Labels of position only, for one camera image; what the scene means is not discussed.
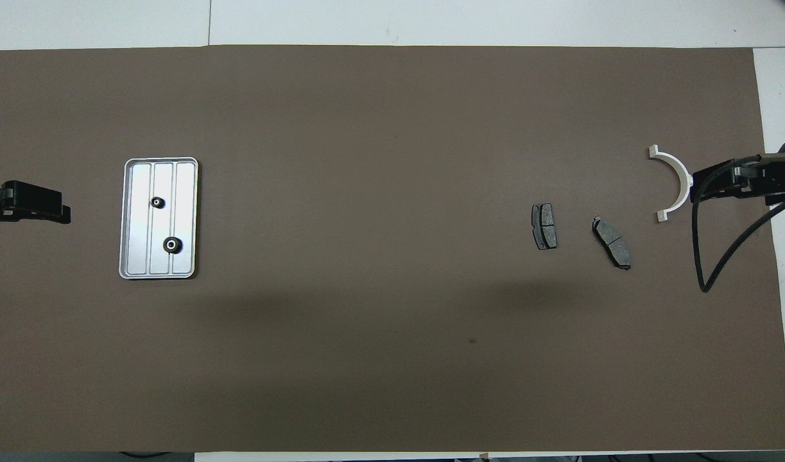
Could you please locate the silver metal tray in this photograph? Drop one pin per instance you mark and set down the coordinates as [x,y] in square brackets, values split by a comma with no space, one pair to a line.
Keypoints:
[138,224]

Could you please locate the long grey brake pad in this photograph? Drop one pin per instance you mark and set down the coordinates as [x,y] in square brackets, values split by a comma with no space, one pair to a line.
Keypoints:
[612,242]

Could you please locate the small black bearing gear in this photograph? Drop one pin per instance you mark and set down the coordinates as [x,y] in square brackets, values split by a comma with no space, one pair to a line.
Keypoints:
[157,203]

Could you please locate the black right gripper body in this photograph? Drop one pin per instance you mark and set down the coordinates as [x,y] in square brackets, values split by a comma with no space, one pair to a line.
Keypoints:
[726,178]

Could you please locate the white semicircular plastic bracket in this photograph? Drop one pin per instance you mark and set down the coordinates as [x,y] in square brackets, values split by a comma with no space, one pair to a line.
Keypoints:
[680,162]

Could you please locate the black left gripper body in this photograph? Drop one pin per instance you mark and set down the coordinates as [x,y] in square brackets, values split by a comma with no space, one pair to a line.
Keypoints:
[26,196]

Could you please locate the large black bearing gear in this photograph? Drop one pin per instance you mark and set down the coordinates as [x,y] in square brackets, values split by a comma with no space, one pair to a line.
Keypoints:
[171,244]

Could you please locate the short grey brake pad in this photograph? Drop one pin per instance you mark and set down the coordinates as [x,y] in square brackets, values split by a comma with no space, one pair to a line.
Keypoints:
[544,226]

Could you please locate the brown paper table mat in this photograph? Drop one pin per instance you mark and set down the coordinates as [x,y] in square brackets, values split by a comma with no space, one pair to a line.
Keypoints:
[392,128]

